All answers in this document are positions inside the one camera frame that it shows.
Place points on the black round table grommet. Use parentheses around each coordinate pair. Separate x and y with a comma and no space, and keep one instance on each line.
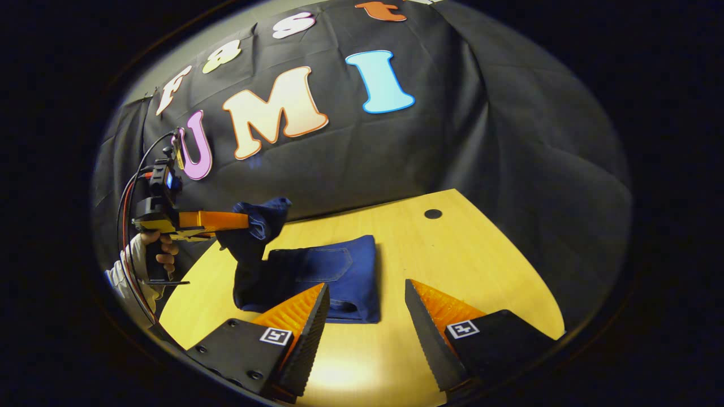
(432,213)

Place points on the black backdrop cloth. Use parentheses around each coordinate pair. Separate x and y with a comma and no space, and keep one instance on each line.
(452,147)

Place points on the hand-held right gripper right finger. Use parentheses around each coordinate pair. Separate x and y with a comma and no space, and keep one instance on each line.
(430,345)

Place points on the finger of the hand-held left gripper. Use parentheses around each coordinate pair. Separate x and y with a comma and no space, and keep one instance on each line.
(218,219)

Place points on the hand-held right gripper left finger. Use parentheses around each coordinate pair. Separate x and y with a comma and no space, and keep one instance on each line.
(308,345)

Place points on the blue jeans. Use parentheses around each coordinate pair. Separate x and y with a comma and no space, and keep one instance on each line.
(339,265)

